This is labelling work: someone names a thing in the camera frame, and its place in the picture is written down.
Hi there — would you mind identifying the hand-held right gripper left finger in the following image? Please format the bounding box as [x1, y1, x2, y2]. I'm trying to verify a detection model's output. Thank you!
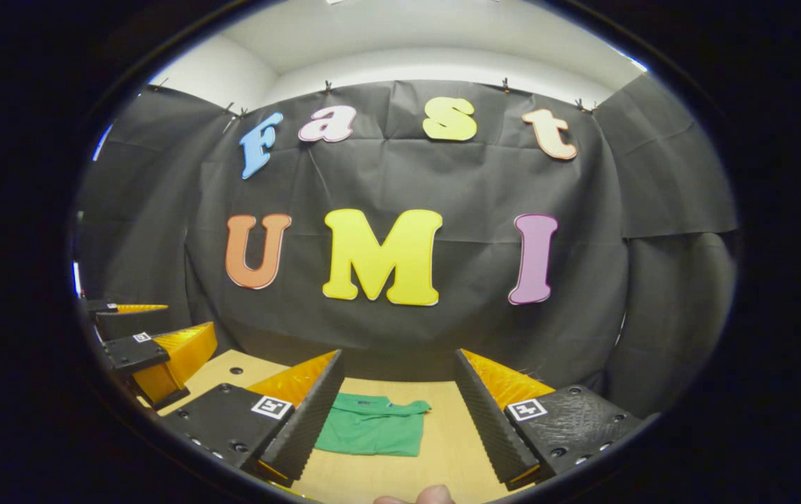
[161, 349, 345, 494]

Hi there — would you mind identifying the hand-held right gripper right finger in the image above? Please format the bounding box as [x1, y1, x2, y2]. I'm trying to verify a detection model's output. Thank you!
[454, 349, 648, 491]

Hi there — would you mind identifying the green T-shirt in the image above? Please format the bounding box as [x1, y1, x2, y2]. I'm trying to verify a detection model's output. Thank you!
[314, 392, 433, 458]

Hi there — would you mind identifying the black backdrop cloth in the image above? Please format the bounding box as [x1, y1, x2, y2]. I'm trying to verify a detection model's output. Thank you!
[71, 70, 739, 421]

